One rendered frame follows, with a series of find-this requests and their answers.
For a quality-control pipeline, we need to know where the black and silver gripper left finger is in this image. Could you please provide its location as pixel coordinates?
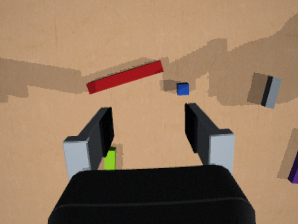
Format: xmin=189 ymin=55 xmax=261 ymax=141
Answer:
xmin=62 ymin=107 xmax=114 ymax=181

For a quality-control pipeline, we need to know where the grey rod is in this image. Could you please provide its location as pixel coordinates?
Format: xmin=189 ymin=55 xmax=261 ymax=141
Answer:
xmin=261 ymin=76 xmax=282 ymax=109

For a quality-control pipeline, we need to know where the red rod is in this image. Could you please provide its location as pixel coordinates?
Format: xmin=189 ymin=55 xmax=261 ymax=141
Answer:
xmin=86 ymin=60 xmax=164 ymax=94

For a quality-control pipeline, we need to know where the small blue cube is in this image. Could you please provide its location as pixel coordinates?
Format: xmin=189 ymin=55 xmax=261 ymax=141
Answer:
xmin=177 ymin=83 xmax=189 ymax=96

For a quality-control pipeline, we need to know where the purple rod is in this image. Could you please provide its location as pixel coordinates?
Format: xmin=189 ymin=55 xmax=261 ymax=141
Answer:
xmin=288 ymin=152 xmax=298 ymax=184

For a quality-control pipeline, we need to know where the lime green rod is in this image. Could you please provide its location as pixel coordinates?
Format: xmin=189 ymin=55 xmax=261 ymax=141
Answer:
xmin=105 ymin=147 xmax=116 ymax=170

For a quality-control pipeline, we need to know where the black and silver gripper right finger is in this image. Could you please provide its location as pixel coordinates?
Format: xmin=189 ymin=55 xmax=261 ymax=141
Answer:
xmin=185 ymin=103 xmax=235 ymax=174

